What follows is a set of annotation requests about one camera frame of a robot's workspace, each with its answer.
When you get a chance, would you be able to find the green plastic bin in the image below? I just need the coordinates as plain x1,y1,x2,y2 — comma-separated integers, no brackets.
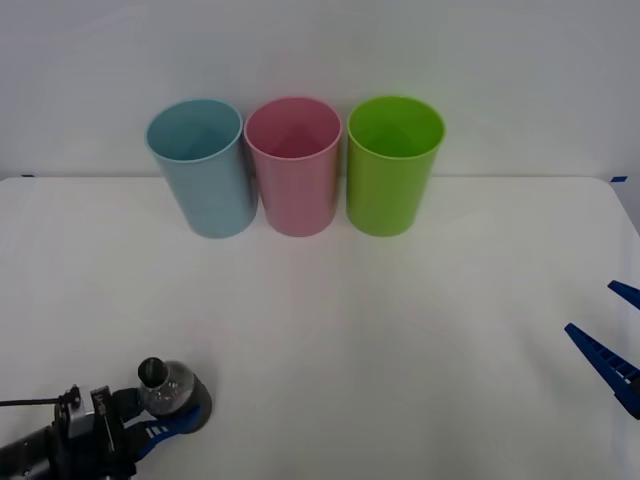
345,95,446,238

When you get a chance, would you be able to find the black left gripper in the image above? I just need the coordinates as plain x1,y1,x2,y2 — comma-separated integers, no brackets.
51,386,203,480

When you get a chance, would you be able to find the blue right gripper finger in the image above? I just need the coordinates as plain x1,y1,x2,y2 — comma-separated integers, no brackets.
563,322,640,421
606,280,640,310

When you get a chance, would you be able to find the pale blue plastic bin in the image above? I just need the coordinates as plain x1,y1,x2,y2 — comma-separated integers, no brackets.
145,98,259,240

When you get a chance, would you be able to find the pink plastic bin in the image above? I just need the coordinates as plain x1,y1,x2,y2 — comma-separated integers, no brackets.
243,96,344,238

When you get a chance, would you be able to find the small clear bottle black cap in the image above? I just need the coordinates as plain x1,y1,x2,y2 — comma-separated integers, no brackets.
137,356,214,435

